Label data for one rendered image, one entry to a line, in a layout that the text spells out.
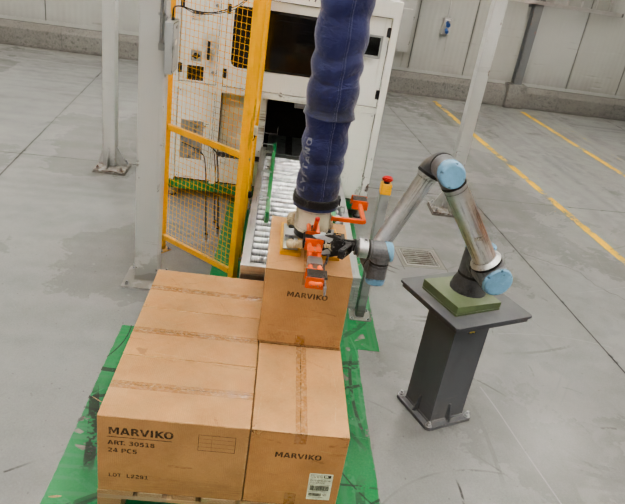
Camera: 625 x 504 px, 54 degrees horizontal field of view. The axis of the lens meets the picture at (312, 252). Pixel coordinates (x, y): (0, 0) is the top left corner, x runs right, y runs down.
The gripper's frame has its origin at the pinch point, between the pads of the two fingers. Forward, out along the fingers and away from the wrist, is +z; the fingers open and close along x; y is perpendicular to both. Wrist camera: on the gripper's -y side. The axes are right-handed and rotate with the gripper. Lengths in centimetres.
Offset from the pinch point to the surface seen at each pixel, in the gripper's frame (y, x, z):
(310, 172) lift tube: 18.0, 27.1, 5.4
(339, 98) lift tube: 16, 63, -2
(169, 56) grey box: 126, 49, 90
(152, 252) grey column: 131, -84, 96
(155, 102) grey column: 131, 20, 98
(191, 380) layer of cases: -38, -54, 46
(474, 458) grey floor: -11, -107, -102
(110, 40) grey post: 342, 16, 181
